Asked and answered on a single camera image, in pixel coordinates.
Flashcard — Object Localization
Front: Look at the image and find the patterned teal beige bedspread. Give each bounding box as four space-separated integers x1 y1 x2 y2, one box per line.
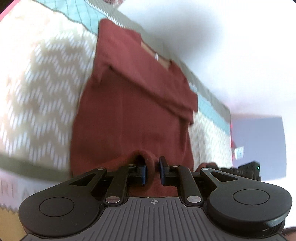
0 0 234 241

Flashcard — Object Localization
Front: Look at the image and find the maroon red sweater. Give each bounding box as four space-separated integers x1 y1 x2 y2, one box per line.
70 19 198 197

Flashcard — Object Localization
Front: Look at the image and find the person's right hand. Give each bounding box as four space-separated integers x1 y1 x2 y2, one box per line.
282 227 296 241

